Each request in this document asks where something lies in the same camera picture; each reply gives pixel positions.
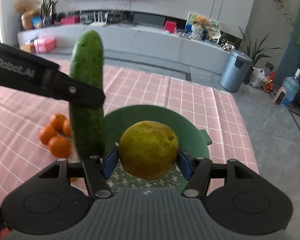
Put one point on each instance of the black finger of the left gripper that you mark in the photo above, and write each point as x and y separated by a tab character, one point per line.
68	89

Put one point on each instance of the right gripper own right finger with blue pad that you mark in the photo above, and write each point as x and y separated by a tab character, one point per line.
196	172

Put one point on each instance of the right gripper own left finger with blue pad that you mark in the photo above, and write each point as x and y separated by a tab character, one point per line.
97	170

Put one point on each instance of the orange tangerine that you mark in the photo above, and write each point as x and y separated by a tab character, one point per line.
46	134
66	128
59	147
56	121

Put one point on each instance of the yellow-green pear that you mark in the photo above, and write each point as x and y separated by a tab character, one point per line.
148	150

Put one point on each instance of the green colander bowl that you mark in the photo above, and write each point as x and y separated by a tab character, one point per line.
193	142

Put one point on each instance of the pink storage box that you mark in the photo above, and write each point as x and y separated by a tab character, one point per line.
44	45

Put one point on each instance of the brown round vase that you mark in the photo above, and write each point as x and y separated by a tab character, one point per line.
26	19

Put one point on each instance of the pink box on cabinet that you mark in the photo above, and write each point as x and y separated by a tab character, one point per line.
70	20

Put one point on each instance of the white wifi router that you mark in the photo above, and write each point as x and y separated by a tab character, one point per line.
100	19

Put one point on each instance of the green plant on cabinet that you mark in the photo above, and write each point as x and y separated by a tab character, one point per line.
46	11

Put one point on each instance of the pink checkered tablecloth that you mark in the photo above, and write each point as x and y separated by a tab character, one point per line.
23	115

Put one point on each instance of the blue-grey pedal trash bin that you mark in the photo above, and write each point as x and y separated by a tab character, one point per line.
235	71

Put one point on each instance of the grey tv cabinet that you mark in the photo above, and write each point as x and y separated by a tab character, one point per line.
139	44

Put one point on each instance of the white plastic bag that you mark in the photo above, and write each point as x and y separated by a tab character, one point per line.
257	77

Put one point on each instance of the red box on cabinet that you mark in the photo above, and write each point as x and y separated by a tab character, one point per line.
170	27

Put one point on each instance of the blue water bottle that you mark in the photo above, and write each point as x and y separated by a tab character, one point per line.
291	84

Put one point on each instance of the potted plant beside bin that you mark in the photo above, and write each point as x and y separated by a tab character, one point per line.
256	51

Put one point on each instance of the teddy bear bouquet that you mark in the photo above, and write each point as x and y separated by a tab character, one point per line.
202	28

